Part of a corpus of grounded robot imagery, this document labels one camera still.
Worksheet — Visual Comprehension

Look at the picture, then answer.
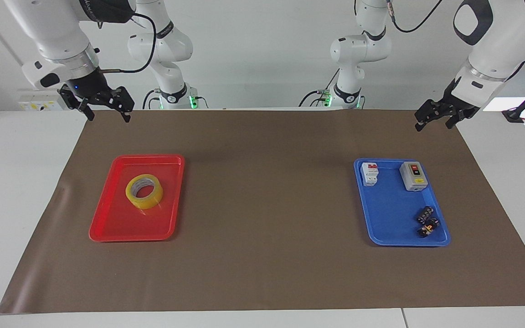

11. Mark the black cable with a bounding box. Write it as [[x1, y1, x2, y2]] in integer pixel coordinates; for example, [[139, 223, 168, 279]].
[[98, 12, 158, 74], [387, 0, 445, 34], [142, 88, 161, 110], [299, 68, 341, 108]]

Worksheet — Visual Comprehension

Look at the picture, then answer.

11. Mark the grey switch box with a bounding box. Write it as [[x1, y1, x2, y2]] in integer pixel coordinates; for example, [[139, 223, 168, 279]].
[[399, 161, 429, 192]]

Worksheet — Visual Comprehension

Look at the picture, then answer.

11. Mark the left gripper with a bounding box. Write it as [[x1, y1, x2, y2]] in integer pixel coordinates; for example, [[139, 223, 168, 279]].
[[414, 77, 479, 133]]

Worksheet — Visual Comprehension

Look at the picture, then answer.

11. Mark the red plastic tray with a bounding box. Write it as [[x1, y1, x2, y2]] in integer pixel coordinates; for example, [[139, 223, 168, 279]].
[[88, 154, 185, 243]]

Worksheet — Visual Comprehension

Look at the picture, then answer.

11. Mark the white circuit breaker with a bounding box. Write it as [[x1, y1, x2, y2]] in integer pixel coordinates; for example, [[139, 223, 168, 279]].
[[360, 162, 380, 188]]

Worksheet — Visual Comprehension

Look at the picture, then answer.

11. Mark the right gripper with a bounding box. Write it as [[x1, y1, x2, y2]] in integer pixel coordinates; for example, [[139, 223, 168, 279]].
[[59, 68, 135, 123]]

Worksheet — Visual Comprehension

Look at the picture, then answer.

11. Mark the white power strip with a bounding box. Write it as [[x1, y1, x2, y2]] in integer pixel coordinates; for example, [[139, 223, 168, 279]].
[[16, 89, 70, 112]]

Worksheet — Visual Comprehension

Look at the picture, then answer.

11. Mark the yellow tape roll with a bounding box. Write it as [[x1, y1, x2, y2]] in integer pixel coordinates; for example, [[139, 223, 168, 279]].
[[125, 173, 163, 210]]

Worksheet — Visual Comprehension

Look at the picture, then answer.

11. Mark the blue plastic tray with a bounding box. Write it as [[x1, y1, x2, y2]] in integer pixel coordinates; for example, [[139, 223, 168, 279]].
[[353, 158, 451, 247]]

